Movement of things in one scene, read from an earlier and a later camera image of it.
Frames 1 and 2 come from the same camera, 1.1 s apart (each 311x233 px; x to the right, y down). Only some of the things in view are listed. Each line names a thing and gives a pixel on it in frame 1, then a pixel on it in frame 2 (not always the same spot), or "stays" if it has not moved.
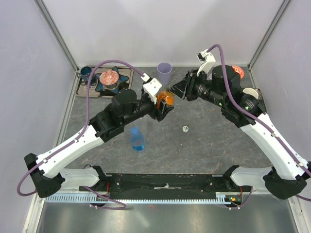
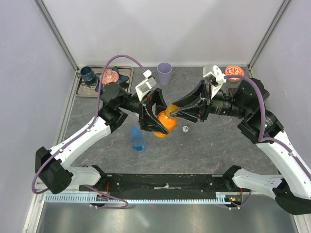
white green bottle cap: (185, 128) stays
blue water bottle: (136, 139) stays
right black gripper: (187, 87) → (198, 105)
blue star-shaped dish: (122, 78) stays
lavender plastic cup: (164, 70) stays
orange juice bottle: (169, 97) → (168, 122)
